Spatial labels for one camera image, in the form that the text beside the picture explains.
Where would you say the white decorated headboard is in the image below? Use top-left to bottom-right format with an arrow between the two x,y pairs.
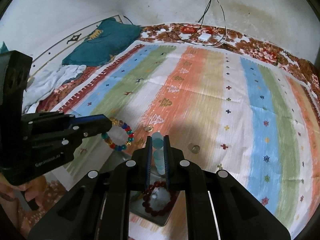
28,11 -> 127,82

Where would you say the silver gold ring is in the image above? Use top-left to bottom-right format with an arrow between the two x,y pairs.
188,143 -> 201,155

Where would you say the dark red bead bracelet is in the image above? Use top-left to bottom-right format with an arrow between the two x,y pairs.
141,180 -> 180,217

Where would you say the light grey cloth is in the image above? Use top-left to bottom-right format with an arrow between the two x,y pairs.
22,63 -> 86,114

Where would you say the person left hand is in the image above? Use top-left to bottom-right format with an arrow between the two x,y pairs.
0,173 -> 54,221

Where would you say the light blue bead bracelet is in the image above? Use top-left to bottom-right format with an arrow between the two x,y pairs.
151,132 -> 166,176

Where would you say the white bead bracelet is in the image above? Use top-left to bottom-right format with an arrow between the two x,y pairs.
150,188 -> 163,202

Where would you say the black power cable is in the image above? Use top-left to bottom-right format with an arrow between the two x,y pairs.
163,0 -> 226,46

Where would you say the silver metal tin box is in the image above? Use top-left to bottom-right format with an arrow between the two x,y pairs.
97,149 -> 181,228

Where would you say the multicolour glass bead bracelet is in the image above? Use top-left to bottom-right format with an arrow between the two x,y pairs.
101,116 -> 135,152

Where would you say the white charger adapter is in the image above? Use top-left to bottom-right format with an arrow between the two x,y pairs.
198,33 -> 212,42

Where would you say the floral brown bedsheet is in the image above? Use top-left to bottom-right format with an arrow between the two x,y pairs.
15,23 -> 320,240

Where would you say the teal quilted blanket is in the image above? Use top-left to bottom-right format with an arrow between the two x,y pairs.
62,17 -> 142,67

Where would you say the striped colourful mat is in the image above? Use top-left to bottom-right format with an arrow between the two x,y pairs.
57,41 -> 320,233

